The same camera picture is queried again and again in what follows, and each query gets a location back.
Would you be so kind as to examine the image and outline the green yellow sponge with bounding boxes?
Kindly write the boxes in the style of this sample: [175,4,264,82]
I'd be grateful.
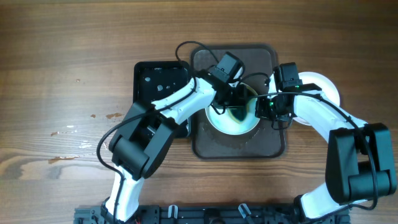
[229,107,248,123]

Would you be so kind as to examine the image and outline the white plate top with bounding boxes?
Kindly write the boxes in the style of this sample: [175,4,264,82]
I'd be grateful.
[205,98,260,136]

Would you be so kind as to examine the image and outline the white plate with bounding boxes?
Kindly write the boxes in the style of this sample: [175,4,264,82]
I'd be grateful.
[205,98,260,136]
[292,71,341,127]

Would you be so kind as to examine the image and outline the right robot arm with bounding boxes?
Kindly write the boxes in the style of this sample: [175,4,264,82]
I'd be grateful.
[255,62,397,223]

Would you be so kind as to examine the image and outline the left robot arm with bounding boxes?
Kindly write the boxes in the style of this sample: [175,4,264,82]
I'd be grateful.
[96,52,244,223]

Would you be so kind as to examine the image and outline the brown plastic tray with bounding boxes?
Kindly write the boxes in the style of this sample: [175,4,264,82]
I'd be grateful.
[191,44,286,161]

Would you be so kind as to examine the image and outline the black rectangular tray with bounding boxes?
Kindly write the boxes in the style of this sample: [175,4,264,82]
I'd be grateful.
[132,60,191,139]

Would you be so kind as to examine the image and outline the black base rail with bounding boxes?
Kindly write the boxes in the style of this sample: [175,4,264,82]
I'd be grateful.
[73,203,351,224]

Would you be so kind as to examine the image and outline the left black cable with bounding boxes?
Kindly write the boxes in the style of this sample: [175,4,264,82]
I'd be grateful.
[96,40,220,223]

